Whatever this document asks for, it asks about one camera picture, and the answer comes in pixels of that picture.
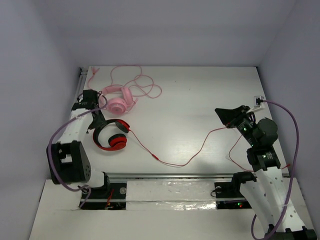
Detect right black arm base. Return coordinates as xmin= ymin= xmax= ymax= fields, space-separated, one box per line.
xmin=210 ymin=171 xmax=257 ymax=210

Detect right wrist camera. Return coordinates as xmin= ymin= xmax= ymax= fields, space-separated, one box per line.
xmin=254 ymin=95 xmax=265 ymax=110

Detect pink headphones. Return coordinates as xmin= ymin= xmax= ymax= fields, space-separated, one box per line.
xmin=98 ymin=85 xmax=136 ymax=115

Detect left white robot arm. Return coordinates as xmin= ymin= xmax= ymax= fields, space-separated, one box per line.
xmin=46 ymin=89 xmax=105 ymax=194

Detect red headphone cable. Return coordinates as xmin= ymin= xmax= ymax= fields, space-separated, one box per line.
xmin=128 ymin=126 xmax=292 ymax=174

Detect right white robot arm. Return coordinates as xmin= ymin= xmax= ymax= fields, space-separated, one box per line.
xmin=215 ymin=105 xmax=318 ymax=240

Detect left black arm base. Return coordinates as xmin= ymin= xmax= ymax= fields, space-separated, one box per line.
xmin=79 ymin=182 xmax=127 ymax=210

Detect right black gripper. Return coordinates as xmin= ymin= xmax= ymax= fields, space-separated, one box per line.
xmin=214 ymin=105 xmax=259 ymax=147

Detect red black headphones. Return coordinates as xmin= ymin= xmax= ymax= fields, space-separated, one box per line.
xmin=92 ymin=118 xmax=130 ymax=152

